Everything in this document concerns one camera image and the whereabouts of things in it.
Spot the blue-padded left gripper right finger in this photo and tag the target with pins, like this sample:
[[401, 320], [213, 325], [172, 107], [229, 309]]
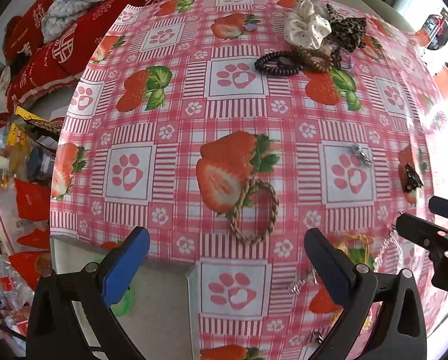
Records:
[[336, 271]]

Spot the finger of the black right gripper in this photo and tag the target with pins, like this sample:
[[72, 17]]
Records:
[[421, 232], [439, 206]]

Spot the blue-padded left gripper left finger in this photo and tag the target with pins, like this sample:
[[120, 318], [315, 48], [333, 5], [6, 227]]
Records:
[[107, 281]]

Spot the black claw hair clip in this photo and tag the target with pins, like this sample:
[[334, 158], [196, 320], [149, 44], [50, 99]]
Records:
[[413, 180]]

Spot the silver dangling earring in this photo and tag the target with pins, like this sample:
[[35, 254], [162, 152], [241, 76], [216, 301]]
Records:
[[361, 155]]

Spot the white jewelry tray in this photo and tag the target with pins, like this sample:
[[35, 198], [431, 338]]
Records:
[[164, 317]]

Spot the green translucent bangle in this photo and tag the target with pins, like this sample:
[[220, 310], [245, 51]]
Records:
[[124, 306]]

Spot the red packaging bag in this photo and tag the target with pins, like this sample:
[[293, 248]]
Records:
[[32, 201]]

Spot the pink strawberry checkered tablecloth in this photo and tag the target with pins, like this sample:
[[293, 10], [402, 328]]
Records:
[[172, 128]]

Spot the leopard print scrunchie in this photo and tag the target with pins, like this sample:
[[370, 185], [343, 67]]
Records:
[[347, 32]]

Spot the red embroidered pillow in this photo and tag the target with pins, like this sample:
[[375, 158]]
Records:
[[26, 53]]

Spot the white dotted scrunchie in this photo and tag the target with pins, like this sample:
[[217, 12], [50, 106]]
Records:
[[307, 26]]

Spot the silver chain earring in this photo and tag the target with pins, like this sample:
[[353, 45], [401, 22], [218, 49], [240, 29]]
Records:
[[309, 277]]

